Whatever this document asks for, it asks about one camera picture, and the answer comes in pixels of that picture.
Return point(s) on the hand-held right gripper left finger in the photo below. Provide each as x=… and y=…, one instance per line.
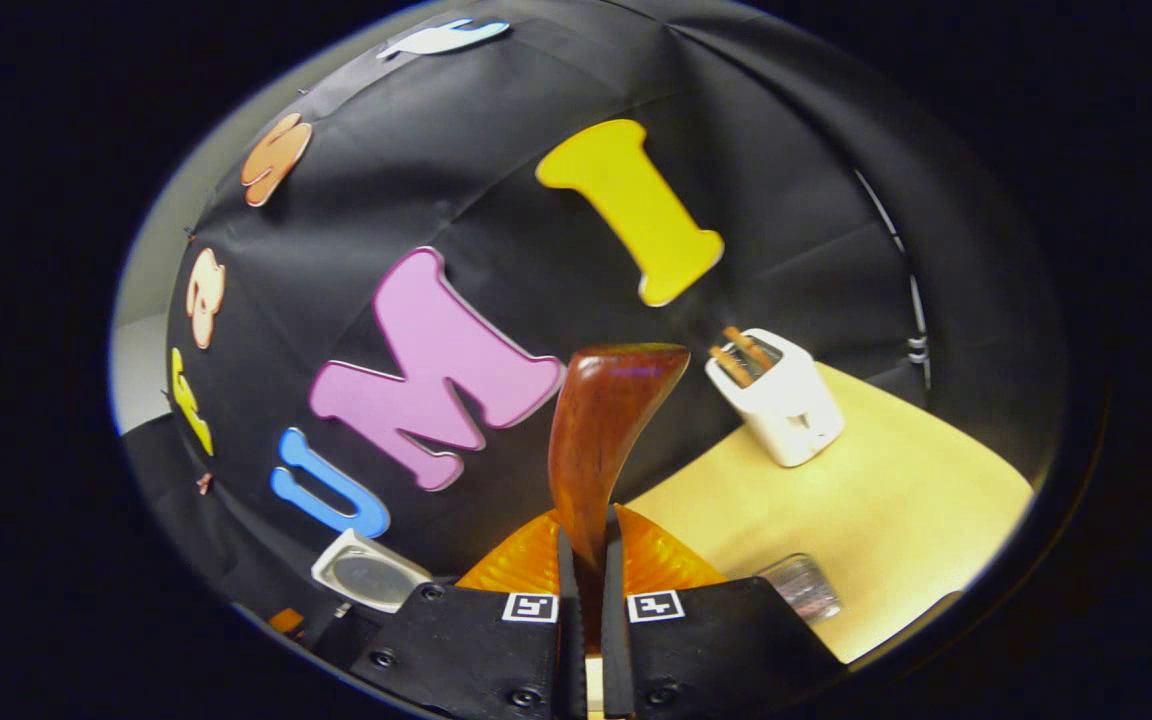
x=569, y=620

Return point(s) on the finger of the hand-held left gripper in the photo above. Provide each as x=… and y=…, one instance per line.
x=286, y=621

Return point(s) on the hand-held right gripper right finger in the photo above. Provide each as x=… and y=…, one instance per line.
x=614, y=620

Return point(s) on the white rice cooker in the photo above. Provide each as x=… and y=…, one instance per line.
x=371, y=580

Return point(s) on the brown wooden spoon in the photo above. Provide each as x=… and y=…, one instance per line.
x=601, y=430

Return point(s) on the glass chopstick holder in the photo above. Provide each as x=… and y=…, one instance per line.
x=804, y=590

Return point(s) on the white toaster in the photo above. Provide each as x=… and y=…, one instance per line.
x=786, y=410

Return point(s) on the toast slice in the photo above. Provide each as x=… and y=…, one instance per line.
x=748, y=346
x=731, y=366

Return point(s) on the black backdrop cloth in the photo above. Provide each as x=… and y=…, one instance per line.
x=786, y=230

